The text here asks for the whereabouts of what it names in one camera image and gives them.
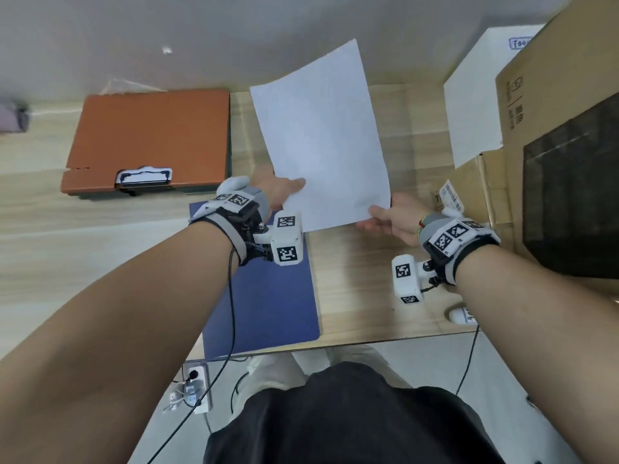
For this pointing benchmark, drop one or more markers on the person's right hand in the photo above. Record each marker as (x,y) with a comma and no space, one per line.
(406,217)

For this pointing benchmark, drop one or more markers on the person's left hand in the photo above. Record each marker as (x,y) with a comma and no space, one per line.
(272,188)

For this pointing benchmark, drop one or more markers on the person's right thumb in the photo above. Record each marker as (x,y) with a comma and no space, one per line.
(379,211)

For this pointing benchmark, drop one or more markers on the person's left thumb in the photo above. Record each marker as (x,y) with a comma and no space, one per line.
(293,185)

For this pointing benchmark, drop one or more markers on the white paper sheet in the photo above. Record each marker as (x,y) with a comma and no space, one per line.
(321,140)

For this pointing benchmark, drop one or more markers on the person's left forearm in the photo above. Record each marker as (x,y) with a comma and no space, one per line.
(111,333)

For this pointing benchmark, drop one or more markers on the person's right forearm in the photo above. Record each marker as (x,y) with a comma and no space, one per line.
(541,333)

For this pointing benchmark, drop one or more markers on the white box shipping label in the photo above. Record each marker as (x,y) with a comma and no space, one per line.
(450,197)

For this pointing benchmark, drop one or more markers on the small cardboard box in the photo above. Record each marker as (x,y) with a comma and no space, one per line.
(483,183)

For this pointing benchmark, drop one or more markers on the blue desk mat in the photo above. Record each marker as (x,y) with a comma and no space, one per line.
(271,304)

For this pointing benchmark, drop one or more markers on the small white device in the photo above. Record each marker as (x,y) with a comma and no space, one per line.
(463,315)

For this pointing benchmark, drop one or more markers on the silver clipboard clip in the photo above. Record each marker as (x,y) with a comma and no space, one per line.
(143,176)

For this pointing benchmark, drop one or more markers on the white board sheet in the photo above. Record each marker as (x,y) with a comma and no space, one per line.
(476,96)

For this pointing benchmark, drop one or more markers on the orange clipboard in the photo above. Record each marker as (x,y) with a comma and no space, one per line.
(150,135)

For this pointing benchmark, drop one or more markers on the clear plastic sleeve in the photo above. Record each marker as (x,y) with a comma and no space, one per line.
(130,85)

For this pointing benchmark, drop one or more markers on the person's beige trousers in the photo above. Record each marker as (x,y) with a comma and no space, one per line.
(275,376)

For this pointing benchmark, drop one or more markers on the black mesh panel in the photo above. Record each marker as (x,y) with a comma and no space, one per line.
(575,193)

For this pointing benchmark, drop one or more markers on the person's black shirt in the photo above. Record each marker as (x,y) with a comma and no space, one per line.
(348,415)

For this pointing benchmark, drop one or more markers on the large cardboard box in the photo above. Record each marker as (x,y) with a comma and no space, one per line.
(556,77)

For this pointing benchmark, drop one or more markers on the white power strip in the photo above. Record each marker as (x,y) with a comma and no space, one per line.
(194,389)

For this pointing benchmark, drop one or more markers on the grey purple cloth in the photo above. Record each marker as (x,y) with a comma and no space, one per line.
(13,116)

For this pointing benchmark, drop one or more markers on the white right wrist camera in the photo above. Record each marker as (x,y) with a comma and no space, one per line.
(407,280)

